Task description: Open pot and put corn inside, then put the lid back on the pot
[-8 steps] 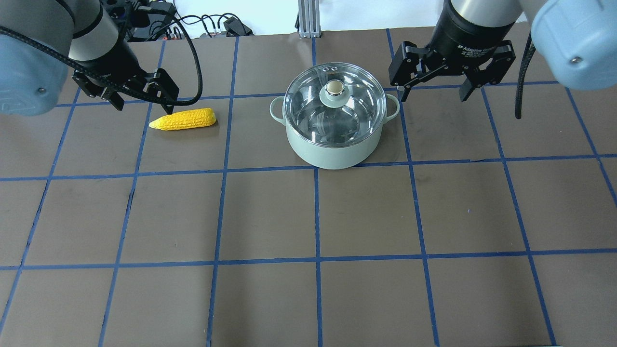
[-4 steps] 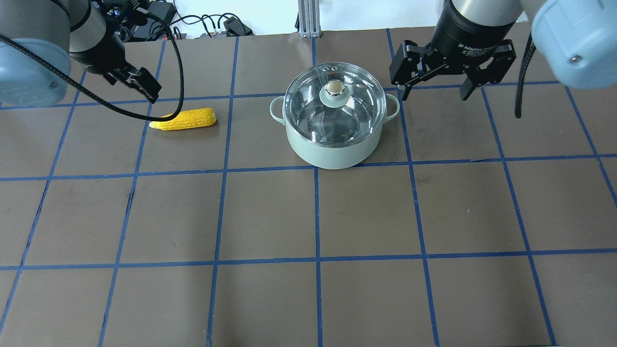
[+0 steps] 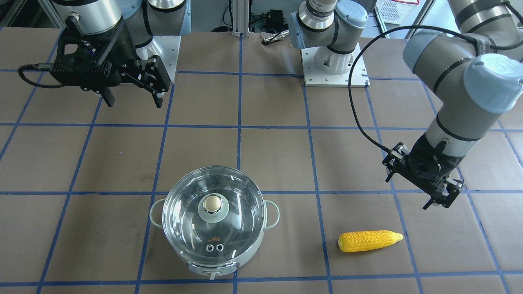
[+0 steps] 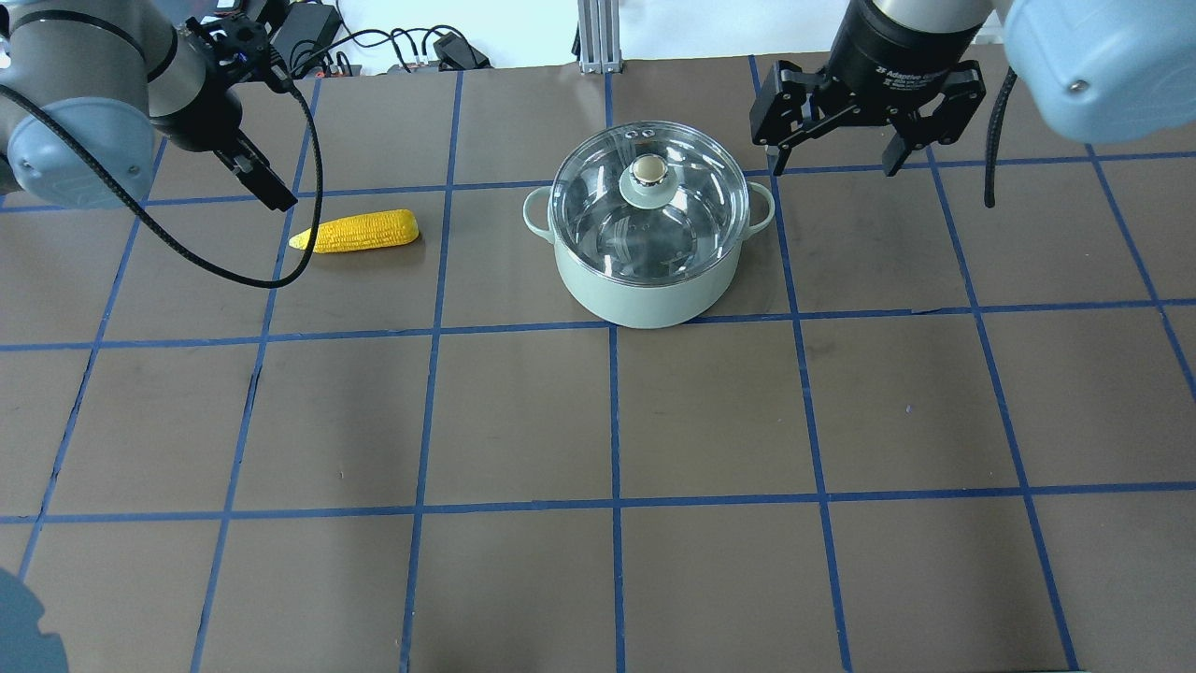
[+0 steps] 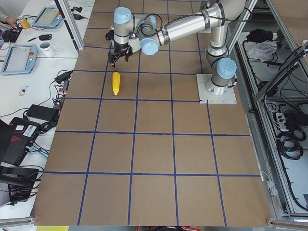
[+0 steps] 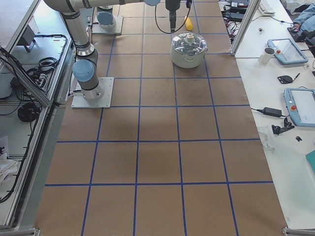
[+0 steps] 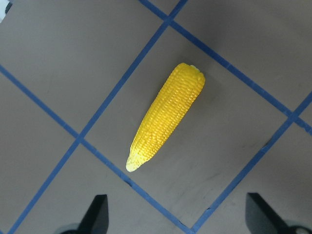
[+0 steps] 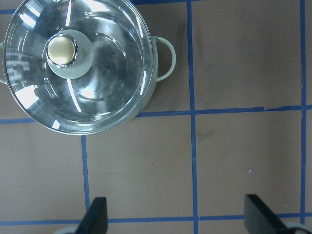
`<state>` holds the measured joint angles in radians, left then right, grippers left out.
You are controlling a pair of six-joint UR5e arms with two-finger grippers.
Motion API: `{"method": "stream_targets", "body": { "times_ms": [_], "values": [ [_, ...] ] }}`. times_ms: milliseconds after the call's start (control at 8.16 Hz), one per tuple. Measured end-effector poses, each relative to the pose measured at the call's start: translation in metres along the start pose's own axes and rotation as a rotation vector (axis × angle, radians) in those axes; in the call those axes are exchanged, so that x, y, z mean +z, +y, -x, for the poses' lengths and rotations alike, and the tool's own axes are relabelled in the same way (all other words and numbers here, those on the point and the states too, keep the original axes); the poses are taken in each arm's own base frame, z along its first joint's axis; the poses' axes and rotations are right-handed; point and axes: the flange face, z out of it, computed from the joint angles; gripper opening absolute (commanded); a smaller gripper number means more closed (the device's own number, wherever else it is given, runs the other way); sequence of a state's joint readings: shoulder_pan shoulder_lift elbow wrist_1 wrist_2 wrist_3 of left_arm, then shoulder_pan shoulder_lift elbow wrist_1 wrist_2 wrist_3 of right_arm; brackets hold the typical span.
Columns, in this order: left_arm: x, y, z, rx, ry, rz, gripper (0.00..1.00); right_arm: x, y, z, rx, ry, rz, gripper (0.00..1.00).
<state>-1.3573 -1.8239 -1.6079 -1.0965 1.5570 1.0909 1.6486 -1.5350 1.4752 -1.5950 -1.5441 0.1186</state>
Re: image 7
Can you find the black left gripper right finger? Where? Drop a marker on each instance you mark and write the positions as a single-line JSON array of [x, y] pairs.
[[261, 218]]

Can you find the yellow corn cob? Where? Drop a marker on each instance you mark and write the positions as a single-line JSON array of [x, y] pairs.
[[176, 96]]

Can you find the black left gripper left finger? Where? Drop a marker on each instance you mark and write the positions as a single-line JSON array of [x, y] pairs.
[[95, 220]]

